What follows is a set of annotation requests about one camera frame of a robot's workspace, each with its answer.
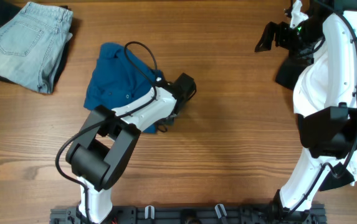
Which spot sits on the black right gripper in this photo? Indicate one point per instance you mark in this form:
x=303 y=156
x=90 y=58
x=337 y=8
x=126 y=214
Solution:
x=282 y=30

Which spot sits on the dark blue shirt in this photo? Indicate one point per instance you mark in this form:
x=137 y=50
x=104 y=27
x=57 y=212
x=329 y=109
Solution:
x=119 y=78

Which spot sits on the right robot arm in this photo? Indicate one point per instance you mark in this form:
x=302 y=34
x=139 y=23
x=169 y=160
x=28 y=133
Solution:
x=329 y=136

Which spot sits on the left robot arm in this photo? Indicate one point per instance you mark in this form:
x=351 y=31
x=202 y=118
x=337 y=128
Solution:
x=99 y=153

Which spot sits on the black garment at right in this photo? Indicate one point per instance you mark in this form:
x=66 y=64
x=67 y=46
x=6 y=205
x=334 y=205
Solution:
x=287 y=76

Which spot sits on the white shirt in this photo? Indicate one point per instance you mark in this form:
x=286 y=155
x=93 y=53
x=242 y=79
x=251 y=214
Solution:
x=310 y=93

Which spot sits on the light blue folded jeans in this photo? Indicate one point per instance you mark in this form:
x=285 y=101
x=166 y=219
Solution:
x=31 y=45

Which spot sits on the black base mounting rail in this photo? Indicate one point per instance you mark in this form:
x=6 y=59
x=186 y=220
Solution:
x=240 y=214

